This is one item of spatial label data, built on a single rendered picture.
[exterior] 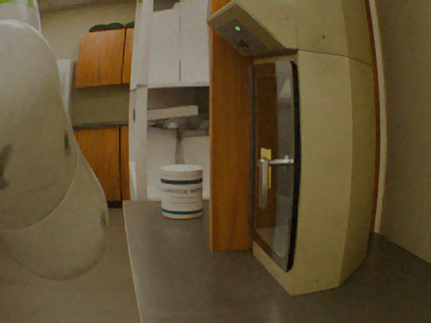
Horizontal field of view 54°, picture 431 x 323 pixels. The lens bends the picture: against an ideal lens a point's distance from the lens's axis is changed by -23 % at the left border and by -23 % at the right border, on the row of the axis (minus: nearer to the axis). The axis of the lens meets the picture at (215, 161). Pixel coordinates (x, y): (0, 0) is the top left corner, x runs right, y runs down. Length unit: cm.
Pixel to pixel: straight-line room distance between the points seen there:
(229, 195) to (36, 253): 98
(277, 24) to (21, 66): 71
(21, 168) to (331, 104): 74
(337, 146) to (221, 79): 41
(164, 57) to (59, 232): 198
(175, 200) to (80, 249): 129
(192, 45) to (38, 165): 192
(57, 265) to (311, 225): 67
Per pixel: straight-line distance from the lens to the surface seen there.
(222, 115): 125
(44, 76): 26
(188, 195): 162
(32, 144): 26
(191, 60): 218
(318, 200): 94
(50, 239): 32
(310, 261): 98
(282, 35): 91
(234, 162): 127
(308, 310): 92
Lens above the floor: 133
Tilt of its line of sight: 8 degrees down
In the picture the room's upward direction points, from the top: straight up
